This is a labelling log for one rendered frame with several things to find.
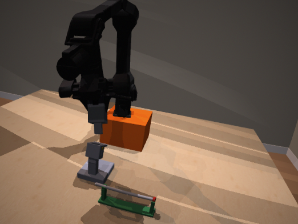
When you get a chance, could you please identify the grey metal pin with dark red head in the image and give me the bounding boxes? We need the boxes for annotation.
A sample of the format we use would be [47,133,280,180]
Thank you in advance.
[95,182,156,202]

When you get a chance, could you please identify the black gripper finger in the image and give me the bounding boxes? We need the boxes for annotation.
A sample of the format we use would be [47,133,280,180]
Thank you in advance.
[104,93,116,113]
[72,95,88,111]

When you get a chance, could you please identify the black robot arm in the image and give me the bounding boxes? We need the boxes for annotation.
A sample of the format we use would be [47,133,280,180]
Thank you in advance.
[57,0,139,118]

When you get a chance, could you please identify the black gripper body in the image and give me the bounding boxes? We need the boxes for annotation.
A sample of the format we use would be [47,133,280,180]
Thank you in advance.
[58,60,130,98]

